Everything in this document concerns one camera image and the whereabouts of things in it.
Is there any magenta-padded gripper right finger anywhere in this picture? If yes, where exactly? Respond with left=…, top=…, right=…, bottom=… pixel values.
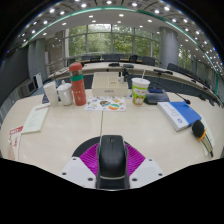
left=125, top=143, right=167, bottom=190

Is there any white lidded cup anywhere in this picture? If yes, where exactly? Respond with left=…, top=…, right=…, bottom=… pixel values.
left=56, top=79, right=74, bottom=107

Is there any black computer mouse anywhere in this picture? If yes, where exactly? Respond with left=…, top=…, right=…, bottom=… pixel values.
left=96, top=134, right=130, bottom=190

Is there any red drink bottle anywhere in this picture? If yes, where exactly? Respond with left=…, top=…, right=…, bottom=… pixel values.
left=68, top=61, right=88, bottom=107

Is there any row of black office chairs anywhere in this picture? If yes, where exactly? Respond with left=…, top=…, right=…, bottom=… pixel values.
left=66, top=53, right=219, bottom=103

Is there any printed drink cup with straw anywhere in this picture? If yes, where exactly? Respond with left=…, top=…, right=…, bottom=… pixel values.
left=131, top=68, right=151, bottom=106

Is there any white cardboard box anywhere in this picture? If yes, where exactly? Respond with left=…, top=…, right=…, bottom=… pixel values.
left=91, top=71, right=129, bottom=98

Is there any colourful sticker sheet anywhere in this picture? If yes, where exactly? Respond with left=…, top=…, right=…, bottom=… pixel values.
left=84, top=96, right=128, bottom=112

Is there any handheld microphone with foam head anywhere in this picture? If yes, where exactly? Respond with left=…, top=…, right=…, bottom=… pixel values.
left=191, top=119, right=214, bottom=158

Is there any black desk microphone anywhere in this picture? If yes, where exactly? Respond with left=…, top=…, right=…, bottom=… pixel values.
left=153, top=68, right=174, bottom=76

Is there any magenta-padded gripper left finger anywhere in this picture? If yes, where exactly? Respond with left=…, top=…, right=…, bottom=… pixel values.
left=59, top=142, right=102, bottom=190

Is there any group of ceiling spotlights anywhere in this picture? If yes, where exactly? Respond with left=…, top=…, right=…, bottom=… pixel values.
left=19, top=0, right=224, bottom=78

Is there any red and white leaflet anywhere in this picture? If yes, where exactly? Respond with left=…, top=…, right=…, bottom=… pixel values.
left=7, top=125, right=24, bottom=161

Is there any black gooseneck conference microphone unit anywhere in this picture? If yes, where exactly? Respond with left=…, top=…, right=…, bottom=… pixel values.
left=143, top=81, right=192, bottom=106

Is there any blue and white book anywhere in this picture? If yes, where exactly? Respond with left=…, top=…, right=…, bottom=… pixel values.
left=156, top=100, right=203, bottom=132

